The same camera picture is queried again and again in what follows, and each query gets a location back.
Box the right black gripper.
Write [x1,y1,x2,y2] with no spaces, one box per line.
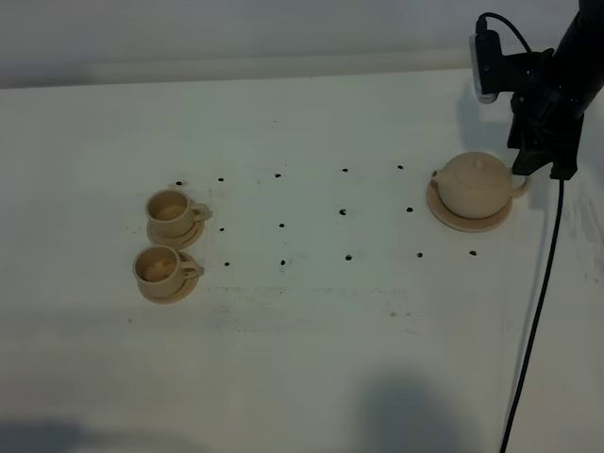
[490,46,585,178]

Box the beige teapot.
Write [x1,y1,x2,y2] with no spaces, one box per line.
[431,152,530,220]

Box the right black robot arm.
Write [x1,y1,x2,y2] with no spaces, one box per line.
[493,1,603,181]

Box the beige teapot saucer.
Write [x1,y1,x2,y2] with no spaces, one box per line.
[426,182,512,233]

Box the far beige cup saucer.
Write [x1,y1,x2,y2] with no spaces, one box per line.
[146,211,205,250]

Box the beige cup saucer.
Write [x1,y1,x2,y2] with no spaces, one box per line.
[140,251,201,306]
[146,211,205,250]

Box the near beige cup saucer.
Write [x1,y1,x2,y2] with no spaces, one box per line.
[140,251,201,306]

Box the far beige teacup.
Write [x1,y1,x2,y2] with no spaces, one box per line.
[144,189,210,238]

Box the beige teacup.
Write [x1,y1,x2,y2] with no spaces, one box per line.
[133,245,206,298]
[144,189,210,238]

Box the near beige teacup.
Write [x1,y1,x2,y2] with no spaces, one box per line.
[133,245,206,298]

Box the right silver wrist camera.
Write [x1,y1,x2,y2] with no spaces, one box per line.
[469,30,501,105]

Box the right black camera cable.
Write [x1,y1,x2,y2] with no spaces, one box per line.
[475,12,565,453]

